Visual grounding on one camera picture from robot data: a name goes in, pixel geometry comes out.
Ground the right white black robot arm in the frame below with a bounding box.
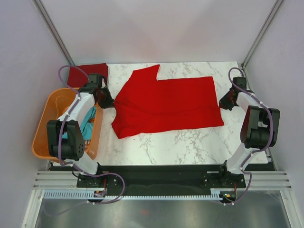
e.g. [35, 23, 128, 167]
[217, 77, 280, 187]

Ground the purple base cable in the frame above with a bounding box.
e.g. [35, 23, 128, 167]
[45, 172, 126, 217]
[219, 170, 252, 207]

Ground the folded dark red t shirt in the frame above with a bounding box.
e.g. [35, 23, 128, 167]
[67, 63, 109, 88]

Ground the right aluminium frame post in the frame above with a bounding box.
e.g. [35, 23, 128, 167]
[240, 0, 285, 71]

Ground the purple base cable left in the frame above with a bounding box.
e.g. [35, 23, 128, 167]
[45, 172, 126, 217]

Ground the white slotted cable duct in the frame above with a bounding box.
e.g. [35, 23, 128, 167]
[44, 189, 225, 200]

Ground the aluminium frame post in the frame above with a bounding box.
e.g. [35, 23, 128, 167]
[240, 0, 285, 71]
[32, 0, 75, 66]

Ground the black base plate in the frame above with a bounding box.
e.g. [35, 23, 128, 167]
[77, 165, 246, 197]

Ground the orange plastic basket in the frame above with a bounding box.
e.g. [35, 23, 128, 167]
[32, 88, 103, 163]

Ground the left aluminium frame post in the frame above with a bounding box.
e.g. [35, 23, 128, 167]
[32, 0, 75, 66]

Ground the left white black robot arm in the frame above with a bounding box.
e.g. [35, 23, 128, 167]
[47, 74, 114, 187]

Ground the teal t shirt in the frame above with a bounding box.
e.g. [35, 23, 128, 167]
[80, 106, 96, 140]

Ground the bright red t shirt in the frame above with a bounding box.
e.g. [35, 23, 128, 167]
[112, 65, 224, 139]

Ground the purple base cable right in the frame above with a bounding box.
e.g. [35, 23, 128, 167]
[219, 170, 252, 207]

